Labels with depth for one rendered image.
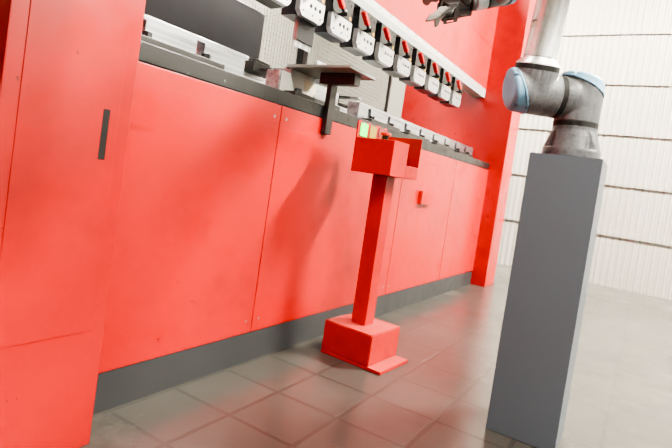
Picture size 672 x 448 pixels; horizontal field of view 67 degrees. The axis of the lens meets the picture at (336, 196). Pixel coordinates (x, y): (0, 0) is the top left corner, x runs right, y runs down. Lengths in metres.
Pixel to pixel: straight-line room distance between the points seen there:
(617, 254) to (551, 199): 3.75
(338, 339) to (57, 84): 1.24
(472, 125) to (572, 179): 2.47
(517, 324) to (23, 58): 1.29
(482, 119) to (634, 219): 1.90
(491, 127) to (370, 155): 2.17
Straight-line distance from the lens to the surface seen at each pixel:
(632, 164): 5.21
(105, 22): 1.12
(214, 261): 1.51
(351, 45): 2.22
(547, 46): 1.49
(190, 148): 1.38
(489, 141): 3.83
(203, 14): 2.31
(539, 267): 1.48
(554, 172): 1.47
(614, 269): 5.21
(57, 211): 1.08
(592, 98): 1.54
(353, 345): 1.83
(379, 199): 1.81
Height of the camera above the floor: 0.64
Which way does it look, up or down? 2 degrees down
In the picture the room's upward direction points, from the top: 8 degrees clockwise
